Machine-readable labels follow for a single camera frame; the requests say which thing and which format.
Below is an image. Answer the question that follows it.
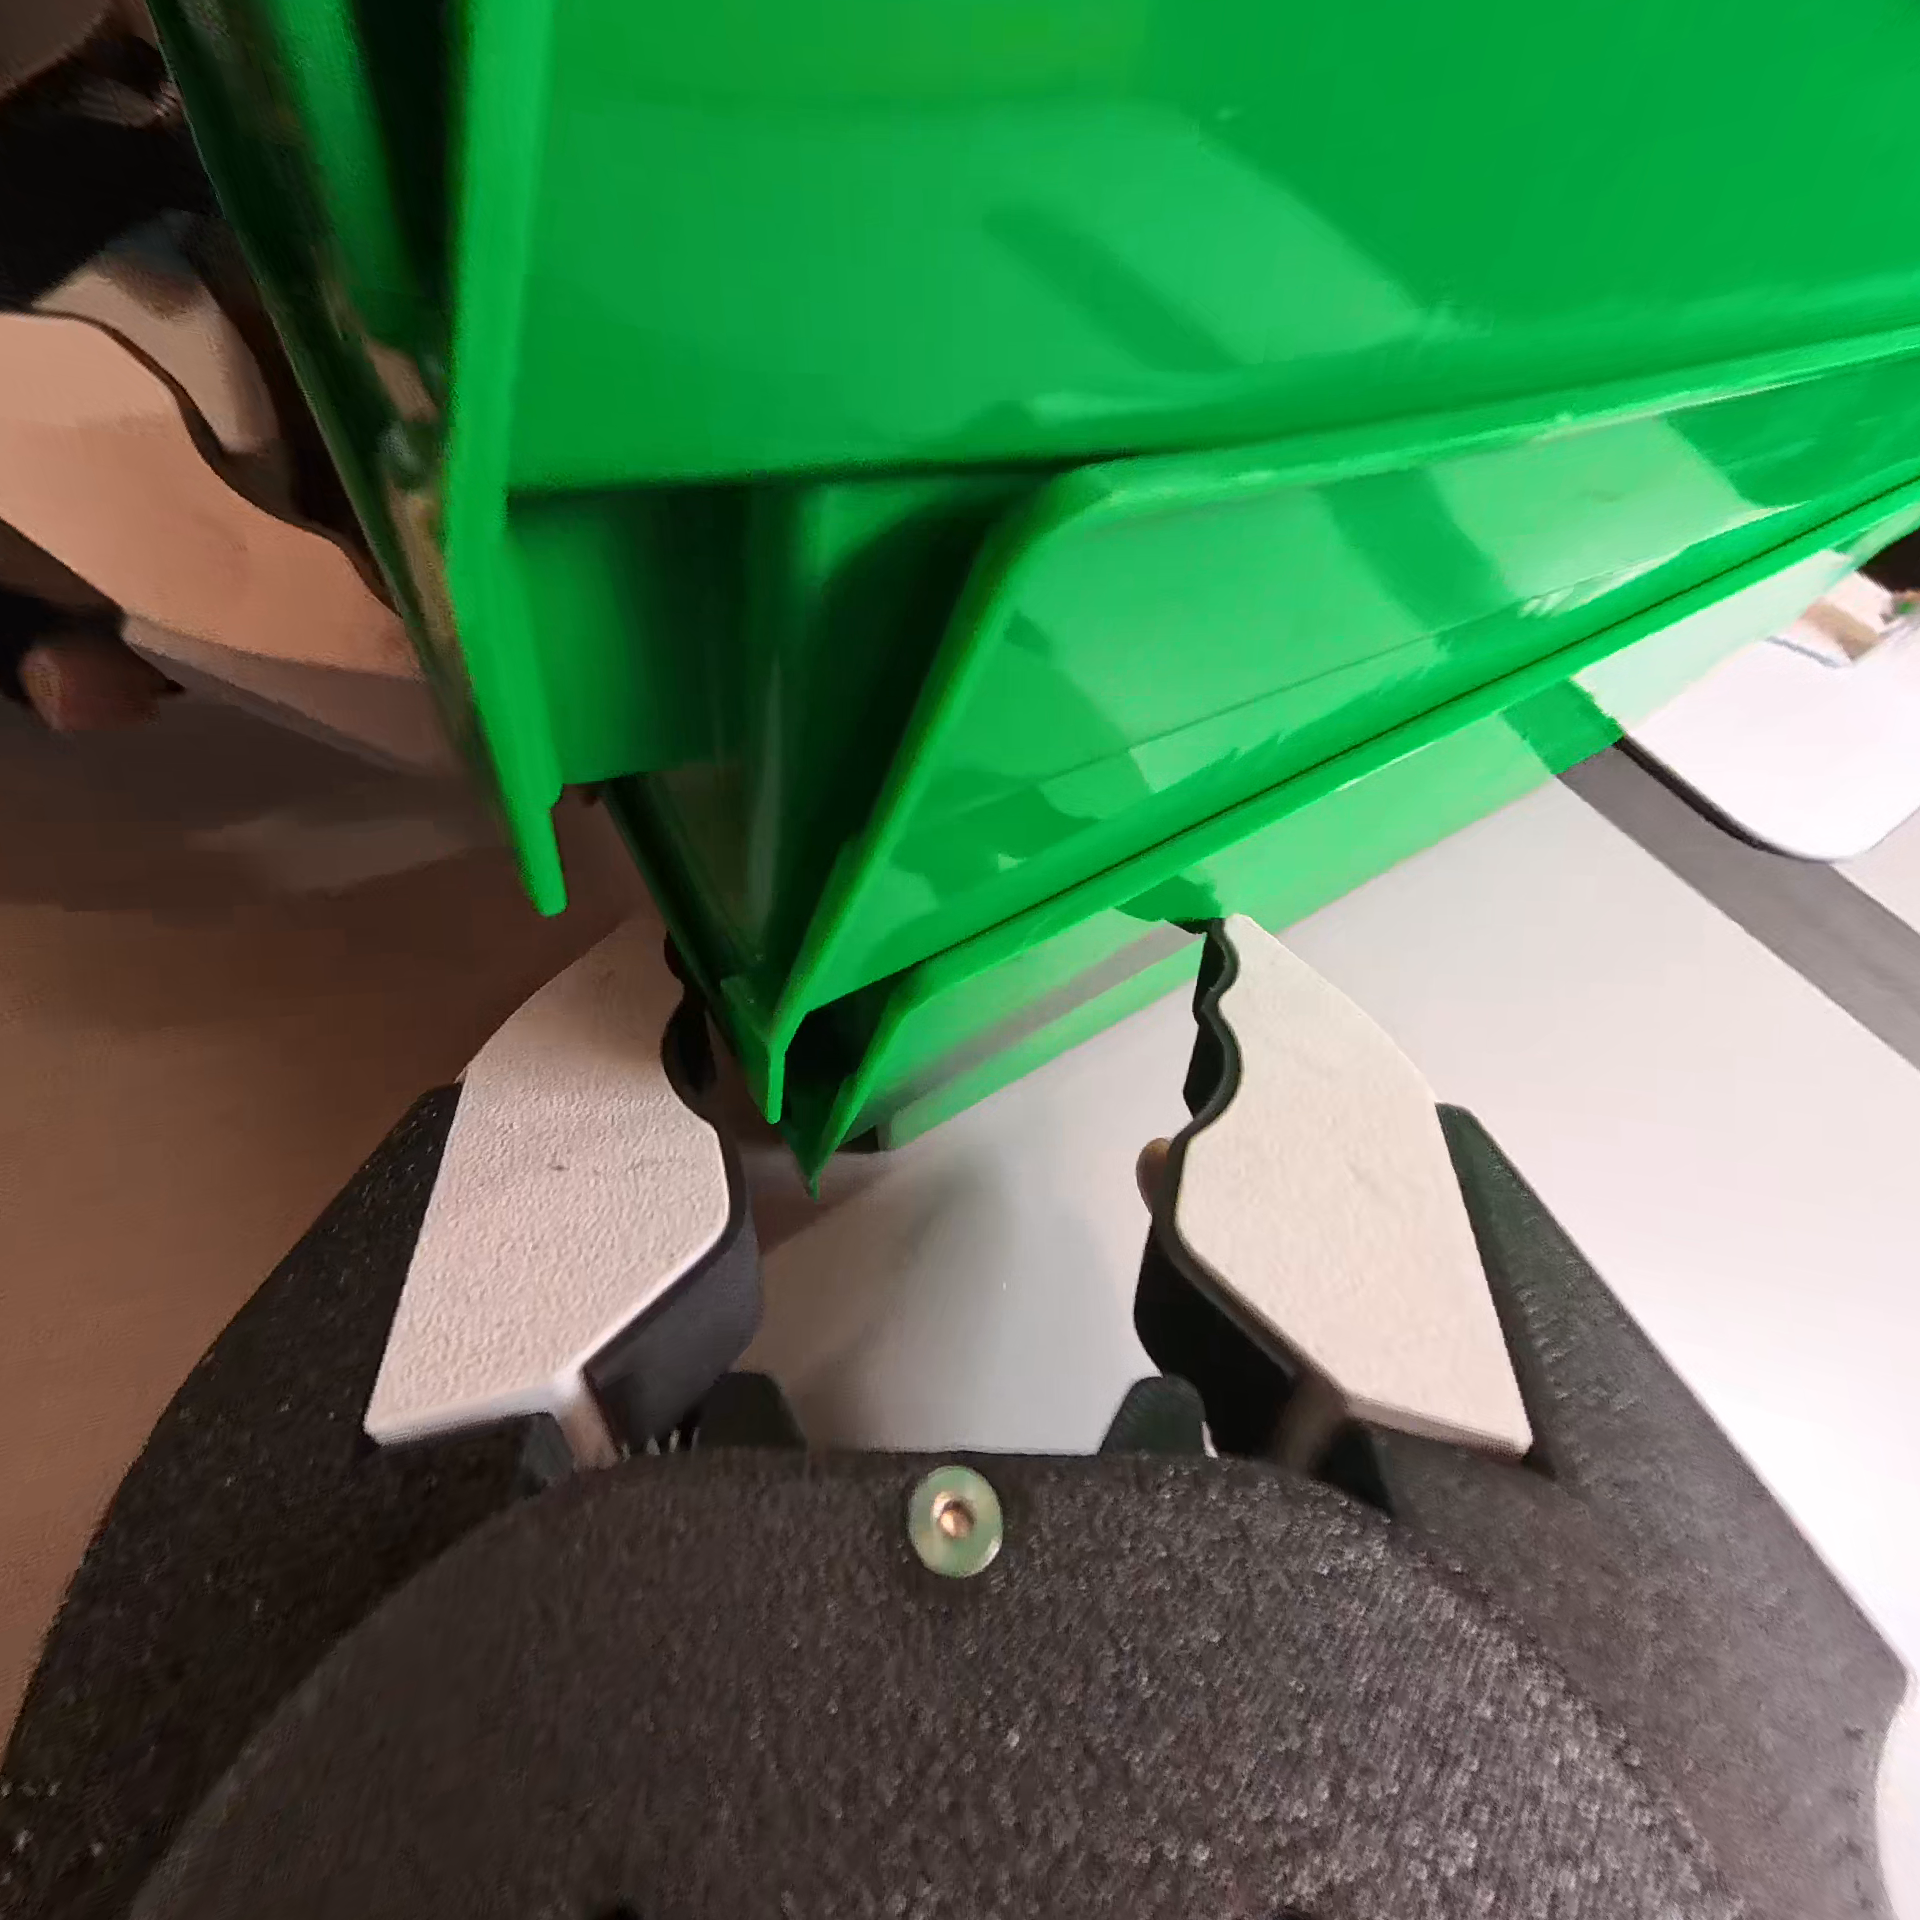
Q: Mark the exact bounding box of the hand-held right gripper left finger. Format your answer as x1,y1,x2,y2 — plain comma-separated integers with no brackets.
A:
363,914,763,1469

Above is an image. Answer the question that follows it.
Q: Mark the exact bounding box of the grey desk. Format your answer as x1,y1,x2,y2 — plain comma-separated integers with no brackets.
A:
0,569,1920,1712

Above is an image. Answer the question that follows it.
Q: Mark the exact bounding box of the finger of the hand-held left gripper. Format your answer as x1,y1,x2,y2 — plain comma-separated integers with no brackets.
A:
35,222,294,460
0,305,451,785

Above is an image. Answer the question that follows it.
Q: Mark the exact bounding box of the green plastic storage bin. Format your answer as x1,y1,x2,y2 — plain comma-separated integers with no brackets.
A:
786,493,1920,1193
505,344,1920,1082
763,434,1920,1127
141,0,1920,919

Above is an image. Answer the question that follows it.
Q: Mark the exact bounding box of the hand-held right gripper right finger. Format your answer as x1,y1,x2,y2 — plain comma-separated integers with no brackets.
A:
1133,914,1535,1469

